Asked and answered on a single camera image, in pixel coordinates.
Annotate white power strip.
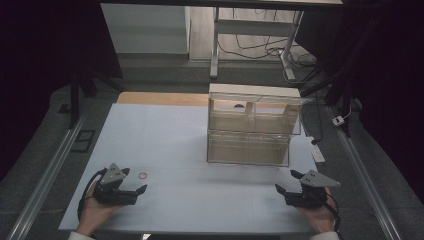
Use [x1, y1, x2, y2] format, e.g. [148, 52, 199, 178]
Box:
[305, 136, 326, 165]

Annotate person's right hand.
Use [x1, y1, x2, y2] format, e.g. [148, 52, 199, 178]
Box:
[294, 187, 338, 235]

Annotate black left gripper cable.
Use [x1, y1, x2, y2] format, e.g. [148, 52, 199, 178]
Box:
[76, 167, 108, 224]

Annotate black floor cables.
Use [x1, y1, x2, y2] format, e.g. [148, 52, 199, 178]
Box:
[217, 7, 318, 69]

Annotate metal floor rail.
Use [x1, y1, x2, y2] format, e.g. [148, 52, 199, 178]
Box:
[5, 108, 92, 240]
[327, 105, 403, 240]

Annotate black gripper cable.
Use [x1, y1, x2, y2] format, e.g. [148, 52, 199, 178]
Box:
[76, 167, 108, 224]
[320, 191, 342, 234]

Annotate white metal desk frame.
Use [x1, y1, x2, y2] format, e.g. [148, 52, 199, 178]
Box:
[208, 6, 306, 82]

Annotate black metal stand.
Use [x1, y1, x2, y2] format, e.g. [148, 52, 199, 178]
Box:
[57, 64, 127, 130]

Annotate person's left hand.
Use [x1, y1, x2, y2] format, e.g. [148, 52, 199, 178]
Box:
[76, 181, 127, 237]

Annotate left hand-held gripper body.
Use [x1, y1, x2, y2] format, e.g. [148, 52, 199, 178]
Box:
[92, 162, 139, 206]

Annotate person's left white sleeve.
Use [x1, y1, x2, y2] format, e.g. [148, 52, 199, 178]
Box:
[67, 231, 97, 240]

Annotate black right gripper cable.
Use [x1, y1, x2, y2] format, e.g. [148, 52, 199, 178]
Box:
[320, 191, 342, 234]

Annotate dark curtain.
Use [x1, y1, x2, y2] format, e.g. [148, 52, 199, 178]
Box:
[0, 0, 124, 183]
[294, 0, 424, 204]

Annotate person's right white sleeve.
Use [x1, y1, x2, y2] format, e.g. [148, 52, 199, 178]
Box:
[307, 230, 342, 240]

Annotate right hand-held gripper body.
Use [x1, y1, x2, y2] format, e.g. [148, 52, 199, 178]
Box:
[284, 169, 342, 210]

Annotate white table mat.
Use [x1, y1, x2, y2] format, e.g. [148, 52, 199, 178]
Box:
[58, 102, 319, 234]

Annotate clear acrylic drawer cabinet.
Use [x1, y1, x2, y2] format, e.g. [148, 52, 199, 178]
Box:
[206, 82, 303, 168]

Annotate person's white sleeve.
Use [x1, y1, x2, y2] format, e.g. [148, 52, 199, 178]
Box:
[67, 231, 97, 240]
[307, 230, 342, 240]

